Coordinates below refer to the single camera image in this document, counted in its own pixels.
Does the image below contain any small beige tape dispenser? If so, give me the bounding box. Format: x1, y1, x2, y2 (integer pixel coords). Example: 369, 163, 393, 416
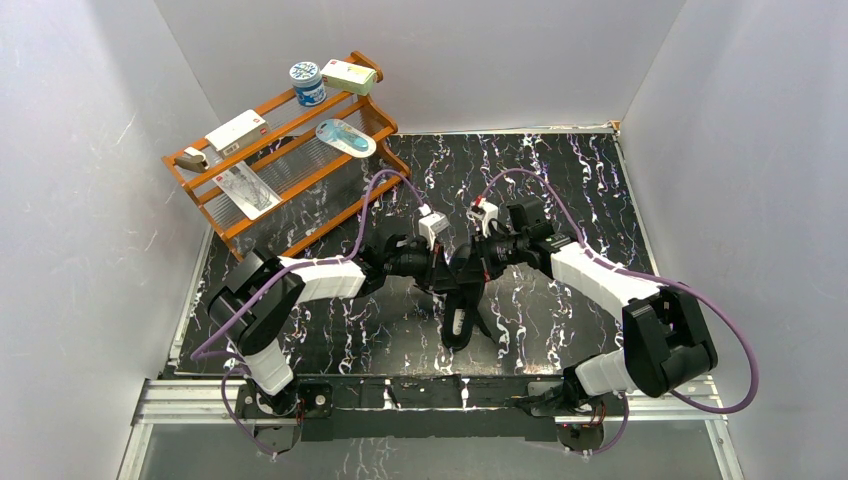
174, 147, 210, 173

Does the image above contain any clear plastic packet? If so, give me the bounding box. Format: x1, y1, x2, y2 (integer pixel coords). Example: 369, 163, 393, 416
213, 162, 282, 220

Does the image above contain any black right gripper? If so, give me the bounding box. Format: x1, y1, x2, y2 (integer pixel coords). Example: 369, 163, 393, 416
455, 228, 528, 284

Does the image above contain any orange wooden shelf rack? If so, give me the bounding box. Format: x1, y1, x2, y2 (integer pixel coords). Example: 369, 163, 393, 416
162, 88, 411, 260

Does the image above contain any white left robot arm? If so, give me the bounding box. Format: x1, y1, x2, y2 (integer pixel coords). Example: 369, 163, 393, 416
205, 234, 459, 416

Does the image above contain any green white small box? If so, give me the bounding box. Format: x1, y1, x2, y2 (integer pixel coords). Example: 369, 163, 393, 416
321, 59, 378, 96

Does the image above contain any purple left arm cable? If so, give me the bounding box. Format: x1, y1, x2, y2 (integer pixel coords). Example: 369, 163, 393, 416
190, 168, 432, 458

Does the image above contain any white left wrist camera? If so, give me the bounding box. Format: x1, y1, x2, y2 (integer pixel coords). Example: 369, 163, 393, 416
418, 212, 450, 251

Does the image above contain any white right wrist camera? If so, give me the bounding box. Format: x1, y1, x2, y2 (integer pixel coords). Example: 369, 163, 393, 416
467, 198, 499, 237

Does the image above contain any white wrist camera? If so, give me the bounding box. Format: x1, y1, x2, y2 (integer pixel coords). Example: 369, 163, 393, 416
418, 212, 450, 251
467, 198, 499, 237

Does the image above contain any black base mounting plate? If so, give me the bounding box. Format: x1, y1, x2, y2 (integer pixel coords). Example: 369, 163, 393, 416
230, 374, 624, 451

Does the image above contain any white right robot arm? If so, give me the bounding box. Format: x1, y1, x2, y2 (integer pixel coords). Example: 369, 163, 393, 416
456, 197, 718, 414

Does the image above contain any blue white round tub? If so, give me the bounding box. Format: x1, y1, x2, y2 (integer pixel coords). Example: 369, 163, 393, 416
289, 61, 327, 107

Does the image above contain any aluminium rail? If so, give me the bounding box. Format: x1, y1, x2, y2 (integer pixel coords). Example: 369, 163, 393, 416
136, 376, 726, 423

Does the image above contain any white red long box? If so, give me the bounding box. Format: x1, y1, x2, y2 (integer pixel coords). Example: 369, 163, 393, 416
205, 109, 270, 158

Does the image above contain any black canvas sneaker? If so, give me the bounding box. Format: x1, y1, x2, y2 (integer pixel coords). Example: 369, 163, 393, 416
441, 243, 494, 351

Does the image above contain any blue item blister pack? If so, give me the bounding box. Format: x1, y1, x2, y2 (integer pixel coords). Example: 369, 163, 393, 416
315, 118, 376, 158

